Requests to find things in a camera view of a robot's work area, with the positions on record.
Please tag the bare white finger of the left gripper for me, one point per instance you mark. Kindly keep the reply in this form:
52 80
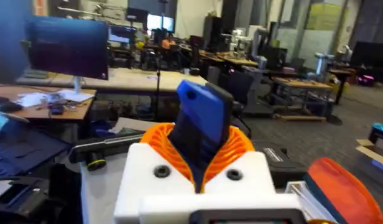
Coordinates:
306 199

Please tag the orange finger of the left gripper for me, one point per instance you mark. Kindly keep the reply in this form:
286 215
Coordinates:
340 189

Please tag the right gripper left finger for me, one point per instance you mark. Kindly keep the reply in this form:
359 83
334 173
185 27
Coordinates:
141 174

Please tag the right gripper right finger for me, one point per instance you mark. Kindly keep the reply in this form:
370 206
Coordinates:
247 179

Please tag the blue electric screwdriver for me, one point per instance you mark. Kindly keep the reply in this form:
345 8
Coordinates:
204 115

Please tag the black box with label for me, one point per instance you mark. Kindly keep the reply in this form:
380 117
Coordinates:
281 161

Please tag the open cardboard box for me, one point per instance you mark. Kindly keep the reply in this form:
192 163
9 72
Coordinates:
373 152

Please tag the dark office chair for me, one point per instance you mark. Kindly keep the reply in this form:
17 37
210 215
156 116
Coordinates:
238 85

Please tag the long pale wooden table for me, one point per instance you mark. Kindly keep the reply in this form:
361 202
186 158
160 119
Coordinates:
129 79

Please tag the black device housing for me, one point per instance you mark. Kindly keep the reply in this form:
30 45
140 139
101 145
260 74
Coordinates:
26 199

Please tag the brown wooden desk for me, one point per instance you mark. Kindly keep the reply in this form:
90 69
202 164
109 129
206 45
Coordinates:
39 107

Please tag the dark blue laptop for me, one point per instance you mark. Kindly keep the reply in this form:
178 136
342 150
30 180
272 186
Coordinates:
20 149

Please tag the dark computer monitor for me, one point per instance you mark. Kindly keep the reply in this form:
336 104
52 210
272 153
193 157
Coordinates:
68 46

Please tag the bright computer screen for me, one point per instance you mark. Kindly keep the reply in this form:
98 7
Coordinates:
160 22

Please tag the wooden table with metal frame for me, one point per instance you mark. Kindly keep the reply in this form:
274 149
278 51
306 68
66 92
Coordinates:
300 85

